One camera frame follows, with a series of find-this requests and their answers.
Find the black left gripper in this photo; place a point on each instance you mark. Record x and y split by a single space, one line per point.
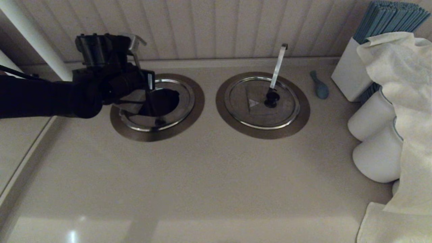
126 82

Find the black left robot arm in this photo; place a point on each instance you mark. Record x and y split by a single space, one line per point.
40 99

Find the small blue spoon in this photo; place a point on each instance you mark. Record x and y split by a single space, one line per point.
321 89

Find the white round pole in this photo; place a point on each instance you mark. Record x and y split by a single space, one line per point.
6 62
33 33

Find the white box holder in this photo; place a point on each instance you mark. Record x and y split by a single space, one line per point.
347 74

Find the white cylindrical container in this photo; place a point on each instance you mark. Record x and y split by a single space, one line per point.
378 158
368 118

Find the white woven cloth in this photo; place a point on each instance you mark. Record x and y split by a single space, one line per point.
408 101

